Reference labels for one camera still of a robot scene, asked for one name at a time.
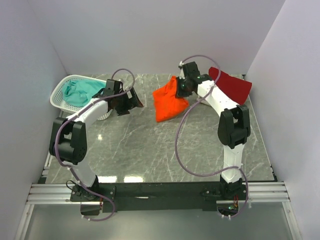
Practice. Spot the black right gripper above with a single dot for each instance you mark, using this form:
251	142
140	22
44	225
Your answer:
180	94

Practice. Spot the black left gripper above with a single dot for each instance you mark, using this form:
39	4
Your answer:
131	103

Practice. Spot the orange t shirt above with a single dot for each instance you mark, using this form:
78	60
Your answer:
167	106

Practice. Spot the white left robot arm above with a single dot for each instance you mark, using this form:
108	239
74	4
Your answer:
68	142

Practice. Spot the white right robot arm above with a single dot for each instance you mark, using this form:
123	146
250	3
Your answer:
234	126

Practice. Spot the folded dark red t shirt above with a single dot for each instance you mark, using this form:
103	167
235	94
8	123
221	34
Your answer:
235	88

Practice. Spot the teal t shirt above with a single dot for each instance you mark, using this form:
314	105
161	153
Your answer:
79	92

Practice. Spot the aluminium frame rail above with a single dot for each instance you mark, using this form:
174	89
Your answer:
50	194

